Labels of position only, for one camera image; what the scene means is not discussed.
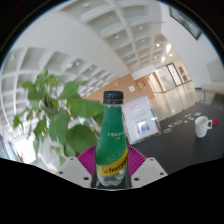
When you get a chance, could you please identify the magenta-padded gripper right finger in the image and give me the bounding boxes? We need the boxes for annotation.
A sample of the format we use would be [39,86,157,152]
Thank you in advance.
[126,145,169,188]

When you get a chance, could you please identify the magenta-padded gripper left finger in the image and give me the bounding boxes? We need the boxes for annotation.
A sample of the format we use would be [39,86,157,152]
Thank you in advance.
[55,144,100,188]

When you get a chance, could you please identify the green drink bottle black cap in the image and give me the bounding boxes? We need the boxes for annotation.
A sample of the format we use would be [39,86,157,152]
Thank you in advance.
[94,90,130,188]

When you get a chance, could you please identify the large green leafy plant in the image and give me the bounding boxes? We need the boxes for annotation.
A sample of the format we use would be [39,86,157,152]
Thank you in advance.
[12,68,106,167]

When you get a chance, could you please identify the white pink standing sign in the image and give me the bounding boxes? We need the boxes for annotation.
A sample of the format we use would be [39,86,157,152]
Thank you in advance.
[121,94,162,145]

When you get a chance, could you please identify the white black-dotted mug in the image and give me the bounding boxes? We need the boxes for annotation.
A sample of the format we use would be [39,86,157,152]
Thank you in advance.
[194,115,213,139]

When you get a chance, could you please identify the glass double door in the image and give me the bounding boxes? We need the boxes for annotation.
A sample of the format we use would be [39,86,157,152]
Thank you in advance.
[154,63,183,93]

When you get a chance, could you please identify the ceiling lights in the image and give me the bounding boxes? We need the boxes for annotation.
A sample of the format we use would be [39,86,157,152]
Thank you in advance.
[9,3,173,73]

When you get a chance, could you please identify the dark-framed wall picture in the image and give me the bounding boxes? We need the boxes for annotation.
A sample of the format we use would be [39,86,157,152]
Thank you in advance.
[169,5,202,40]

